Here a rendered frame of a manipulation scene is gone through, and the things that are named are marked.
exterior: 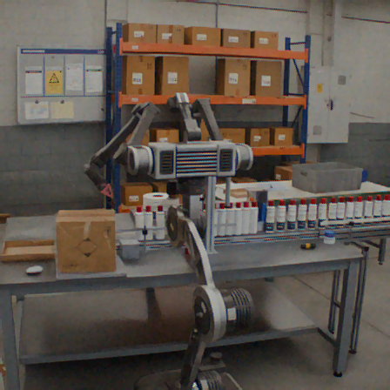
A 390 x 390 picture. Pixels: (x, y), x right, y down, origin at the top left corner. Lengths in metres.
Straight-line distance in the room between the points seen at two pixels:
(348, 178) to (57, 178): 4.00
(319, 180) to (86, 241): 2.87
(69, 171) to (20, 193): 0.74
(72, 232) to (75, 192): 4.86
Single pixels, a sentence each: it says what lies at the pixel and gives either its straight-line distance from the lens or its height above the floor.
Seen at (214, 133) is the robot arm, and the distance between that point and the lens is 2.85.
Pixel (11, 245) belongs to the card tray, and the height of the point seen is 0.84.
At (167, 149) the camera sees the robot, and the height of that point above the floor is 1.51.
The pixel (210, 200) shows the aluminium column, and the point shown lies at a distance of 3.08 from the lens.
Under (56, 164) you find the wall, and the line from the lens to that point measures 7.47.
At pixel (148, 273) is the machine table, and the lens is 2.82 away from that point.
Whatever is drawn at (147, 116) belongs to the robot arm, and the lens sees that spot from 2.79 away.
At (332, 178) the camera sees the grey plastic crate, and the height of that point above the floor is 0.94.
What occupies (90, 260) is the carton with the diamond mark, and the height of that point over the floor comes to 0.91.
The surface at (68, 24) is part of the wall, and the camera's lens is 7.44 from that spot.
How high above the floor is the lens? 1.82
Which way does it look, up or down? 12 degrees down
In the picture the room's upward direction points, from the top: 1 degrees clockwise
